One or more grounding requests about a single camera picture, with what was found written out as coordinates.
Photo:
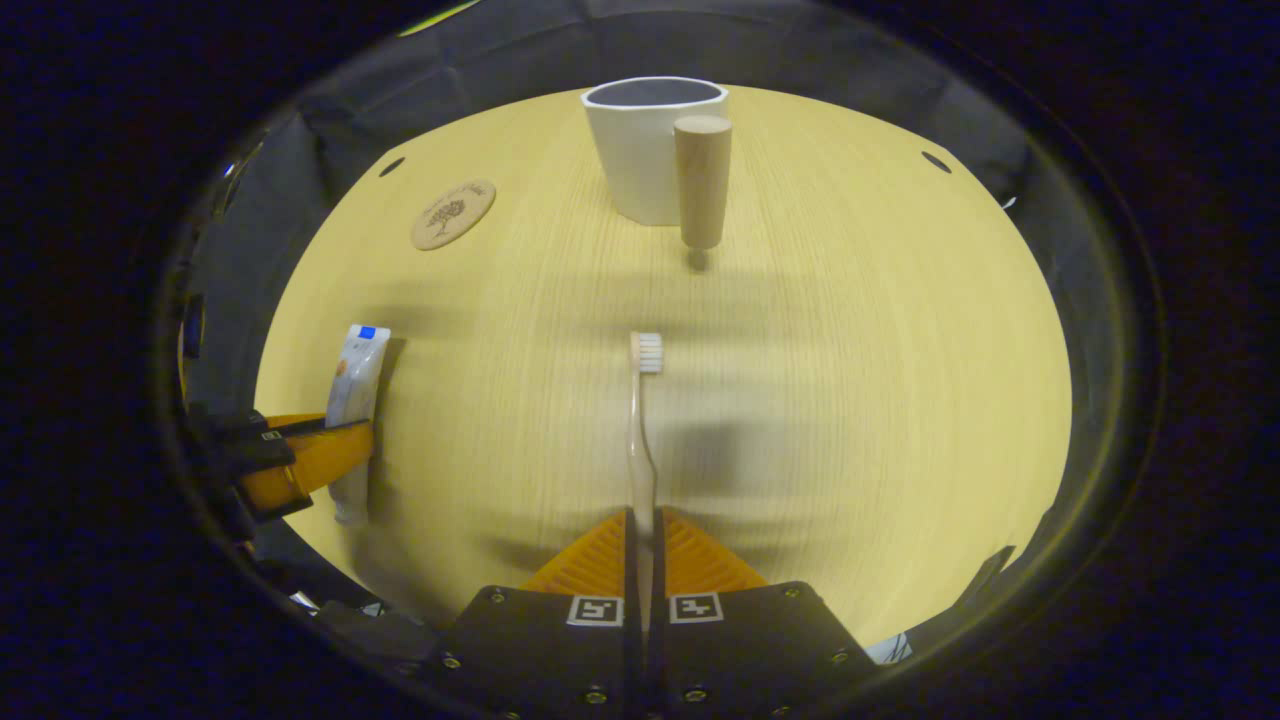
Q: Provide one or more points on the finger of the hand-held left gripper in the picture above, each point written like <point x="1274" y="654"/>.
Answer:
<point x="310" y="422"/>
<point x="300" y="465"/>

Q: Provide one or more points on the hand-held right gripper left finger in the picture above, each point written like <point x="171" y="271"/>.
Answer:
<point x="540" y="650"/>

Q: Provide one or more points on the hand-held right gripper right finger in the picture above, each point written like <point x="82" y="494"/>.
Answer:
<point x="750" y="650"/>

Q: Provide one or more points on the white toothpaste tube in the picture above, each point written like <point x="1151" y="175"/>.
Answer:
<point x="360" y="370"/>

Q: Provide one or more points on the beige toothbrush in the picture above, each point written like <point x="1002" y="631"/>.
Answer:
<point x="640" y="450"/>

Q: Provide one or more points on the round wooden coaster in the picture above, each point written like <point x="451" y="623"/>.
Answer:
<point x="453" y="213"/>

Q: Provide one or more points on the light wooden desktop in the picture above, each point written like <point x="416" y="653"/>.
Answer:
<point x="850" y="400"/>

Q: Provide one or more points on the round black desk grommet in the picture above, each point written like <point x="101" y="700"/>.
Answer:
<point x="936" y="161"/>
<point x="391" y="166"/>

